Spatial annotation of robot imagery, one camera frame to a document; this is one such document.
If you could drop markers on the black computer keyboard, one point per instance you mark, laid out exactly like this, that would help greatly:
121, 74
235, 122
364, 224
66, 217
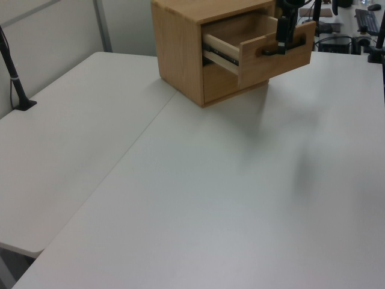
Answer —
367, 20

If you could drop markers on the wooden two-drawer cabinet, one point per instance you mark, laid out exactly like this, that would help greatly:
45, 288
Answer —
177, 51

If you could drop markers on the black pole with table clamp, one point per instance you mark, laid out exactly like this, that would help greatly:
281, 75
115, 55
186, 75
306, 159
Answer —
379, 33

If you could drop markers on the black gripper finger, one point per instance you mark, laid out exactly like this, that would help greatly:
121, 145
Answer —
281, 30
292, 24

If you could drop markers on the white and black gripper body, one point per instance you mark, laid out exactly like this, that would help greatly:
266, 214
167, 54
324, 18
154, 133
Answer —
290, 3

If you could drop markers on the grey partition frame post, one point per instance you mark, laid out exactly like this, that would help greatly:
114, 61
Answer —
103, 25

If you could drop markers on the brown desk mat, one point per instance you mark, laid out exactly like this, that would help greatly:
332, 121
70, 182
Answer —
323, 12

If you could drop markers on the black pole with pale band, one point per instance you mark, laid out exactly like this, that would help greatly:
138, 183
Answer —
12, 69

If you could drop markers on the black computer mouse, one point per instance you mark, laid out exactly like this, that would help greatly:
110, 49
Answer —
373, 6

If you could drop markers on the black box device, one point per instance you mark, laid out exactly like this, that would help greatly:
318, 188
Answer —
335, 43

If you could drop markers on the thin black stand pole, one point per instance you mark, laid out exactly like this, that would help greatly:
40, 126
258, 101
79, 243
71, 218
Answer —
317, 13

